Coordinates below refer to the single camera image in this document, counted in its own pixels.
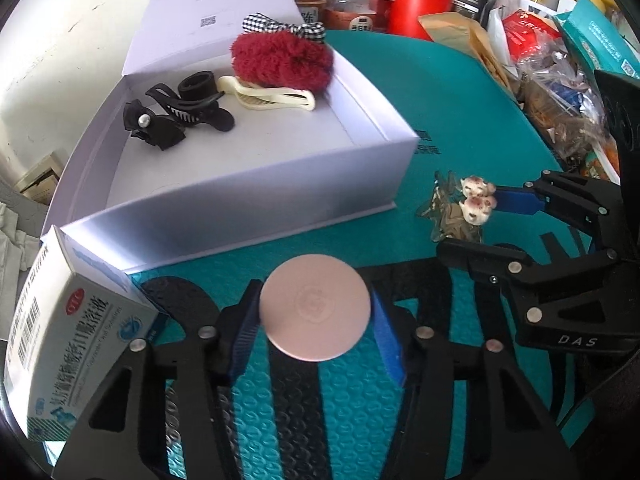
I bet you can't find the black hair claw clip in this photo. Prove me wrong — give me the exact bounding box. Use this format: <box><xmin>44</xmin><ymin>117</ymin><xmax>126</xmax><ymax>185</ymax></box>
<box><xmin>145</xmin><ymin>84</ymin><xmax>236</xmax><ymax>133</ymax></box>

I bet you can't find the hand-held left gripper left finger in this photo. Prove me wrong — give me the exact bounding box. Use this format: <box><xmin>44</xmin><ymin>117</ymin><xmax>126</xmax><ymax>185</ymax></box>
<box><xmin>52</xmin><ymin>280</ymin><xmax>263</xmax><ymax>480</ymax></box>

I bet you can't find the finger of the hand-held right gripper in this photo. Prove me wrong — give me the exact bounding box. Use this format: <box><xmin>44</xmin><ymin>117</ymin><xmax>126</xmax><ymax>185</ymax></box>
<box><xmin>437</xmin><ymin>240</ymin><xmax>626</xmax><ymax>333</ymax></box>
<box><xmin>492</xmin><ymin>170</ymin><xmax>623</xmax><ymax>241</ymax></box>

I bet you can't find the red fluffy scrunchie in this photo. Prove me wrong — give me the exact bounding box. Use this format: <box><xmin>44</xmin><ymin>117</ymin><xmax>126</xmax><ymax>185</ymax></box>
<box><xmin>230</xmin><ymin>31</ymin><xmax>335</xmax><ymax>93</ymax></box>

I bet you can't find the white lidded box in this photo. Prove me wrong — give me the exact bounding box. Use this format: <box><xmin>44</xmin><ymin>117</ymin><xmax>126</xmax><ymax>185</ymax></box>
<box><xmin>40</xmin><ymin>0</ymin><xmax>420</xmax><ymax>276</ymax></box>

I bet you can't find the red snack packet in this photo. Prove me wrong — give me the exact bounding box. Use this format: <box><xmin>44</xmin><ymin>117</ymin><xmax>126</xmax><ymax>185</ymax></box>
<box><xmin>500</xmin><ymin>10</ymin><xmax>561</xmax><ymax>66</ymax></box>

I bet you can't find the brown paper bag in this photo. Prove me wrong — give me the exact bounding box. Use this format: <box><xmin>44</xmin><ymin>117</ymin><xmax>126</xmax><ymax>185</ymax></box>
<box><xmin>417</xmin><ymin>12</ymin><xmax>516</xmax><ymax>91</ymax></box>

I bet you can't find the dark brown hair clip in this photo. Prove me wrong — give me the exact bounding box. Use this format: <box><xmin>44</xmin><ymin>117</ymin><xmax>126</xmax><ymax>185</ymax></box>
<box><xmin>177</xmin><ymin>72</ymin><xmax>221</xmax><ymax>101</ymax></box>

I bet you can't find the mushroom hair claw clip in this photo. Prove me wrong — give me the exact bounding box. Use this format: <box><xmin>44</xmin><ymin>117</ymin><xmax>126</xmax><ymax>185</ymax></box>
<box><xmin>414</xmin><ymin>170</ymin><xmax>498</xmax><ymax>242</ymax></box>

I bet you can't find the white and blue medicine box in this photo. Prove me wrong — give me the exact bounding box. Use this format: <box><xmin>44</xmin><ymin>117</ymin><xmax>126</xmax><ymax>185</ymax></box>
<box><xmin>2</xmin><ymin>225</ymin><xmax>161</xmax><ymax>443</ymax></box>

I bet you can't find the red canister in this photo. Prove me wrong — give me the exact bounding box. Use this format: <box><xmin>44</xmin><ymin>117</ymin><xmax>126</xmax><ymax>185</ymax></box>
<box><xmin>387</xmin><ymin>0</ymin><xmax>453</xmax><ymax>41</ymax></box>

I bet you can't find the black pearl hair clip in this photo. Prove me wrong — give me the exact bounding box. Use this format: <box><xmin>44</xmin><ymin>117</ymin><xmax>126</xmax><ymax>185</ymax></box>
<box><xmin>123</xmin><ymin>101</ymin><xmax>187</xmax><ymax>152</ymax></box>

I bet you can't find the cream hair claw clip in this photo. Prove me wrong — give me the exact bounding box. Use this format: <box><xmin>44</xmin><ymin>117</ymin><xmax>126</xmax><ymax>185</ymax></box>
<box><xmin>218</xmin><ymin>76</ymin><xmax>317</xmax><ymax>112</ymax></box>

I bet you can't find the teal cardboard box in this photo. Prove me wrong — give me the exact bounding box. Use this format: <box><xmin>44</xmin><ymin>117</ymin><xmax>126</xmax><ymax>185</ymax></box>
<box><xmin>552</xmin><ymin>0</ymin><xmax>640</xmax><ymax>81</ymax></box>

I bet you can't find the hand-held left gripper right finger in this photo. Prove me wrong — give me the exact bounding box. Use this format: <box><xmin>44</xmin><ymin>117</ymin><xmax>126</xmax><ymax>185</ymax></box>
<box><xmin>370</xmin><ymin>290</ymin><xmax>566</xmax><ymax>480</ymax></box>

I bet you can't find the white cloth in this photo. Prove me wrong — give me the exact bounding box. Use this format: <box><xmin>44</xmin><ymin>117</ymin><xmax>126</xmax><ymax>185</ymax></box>
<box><xmin>0</xmin><ymin>200</ymin><xmax>46</xmax><ymax>271</ymax></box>

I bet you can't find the pink round compact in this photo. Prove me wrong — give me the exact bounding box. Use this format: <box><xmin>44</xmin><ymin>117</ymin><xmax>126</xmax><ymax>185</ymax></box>
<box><xmin>259</xmin><ymin>255</ymin><xmax>372</xmax><ymax>362</ymax></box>

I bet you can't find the checkered bow hair tie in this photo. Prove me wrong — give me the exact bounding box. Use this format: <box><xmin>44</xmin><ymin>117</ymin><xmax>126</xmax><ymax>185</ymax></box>
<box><xmin>241</xmin><ymin>11</ymin><xmax>327</xmax><ymax>43</ymax></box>

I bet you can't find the clear plastic bag of items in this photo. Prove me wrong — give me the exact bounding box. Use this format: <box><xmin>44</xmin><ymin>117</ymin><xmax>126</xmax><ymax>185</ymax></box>
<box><xmin>515</xmin><ymin>50</ymin><xmax>621</xmax><ymax>181</ymax></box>

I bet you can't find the teal patterned mat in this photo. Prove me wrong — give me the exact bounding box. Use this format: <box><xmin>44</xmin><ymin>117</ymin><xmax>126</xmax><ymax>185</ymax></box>
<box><xmin>45</xmin><ymin>30</ymin><xmax>601</xmax><ymax>480</ymax></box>

